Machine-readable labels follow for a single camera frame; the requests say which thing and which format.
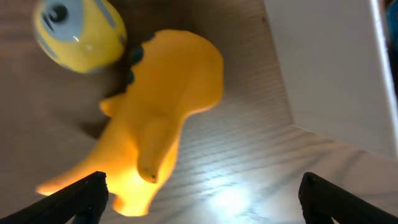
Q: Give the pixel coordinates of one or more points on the orange toy dinosaur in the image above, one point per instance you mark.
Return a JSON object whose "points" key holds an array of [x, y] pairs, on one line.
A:
{"points": [[172, 76]]}

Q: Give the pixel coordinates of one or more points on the white open cardboard box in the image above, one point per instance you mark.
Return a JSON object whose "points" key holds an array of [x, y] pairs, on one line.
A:
{"points": [[334, 61]]}

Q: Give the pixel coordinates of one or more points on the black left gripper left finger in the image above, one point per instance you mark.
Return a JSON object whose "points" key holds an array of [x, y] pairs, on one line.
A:
{"points": [[82, 202]]}

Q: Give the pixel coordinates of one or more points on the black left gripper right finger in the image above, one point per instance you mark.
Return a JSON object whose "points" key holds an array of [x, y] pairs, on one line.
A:
{"points": [[326, 203]]}

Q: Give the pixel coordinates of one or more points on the yellow grey ball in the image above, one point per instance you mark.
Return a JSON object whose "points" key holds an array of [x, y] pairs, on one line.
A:
{"points": [[83, 36]]}

